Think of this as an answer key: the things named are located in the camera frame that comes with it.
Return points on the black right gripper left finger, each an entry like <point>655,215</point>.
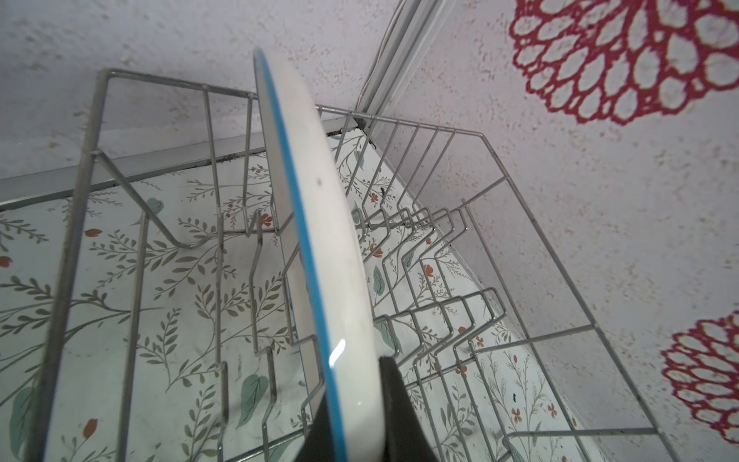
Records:
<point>318,445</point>

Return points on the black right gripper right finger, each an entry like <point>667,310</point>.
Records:
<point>405,440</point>

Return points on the white round floral plate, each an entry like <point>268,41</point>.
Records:
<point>330,256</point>

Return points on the metal wire dish rack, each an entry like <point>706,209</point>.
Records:
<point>161,313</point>

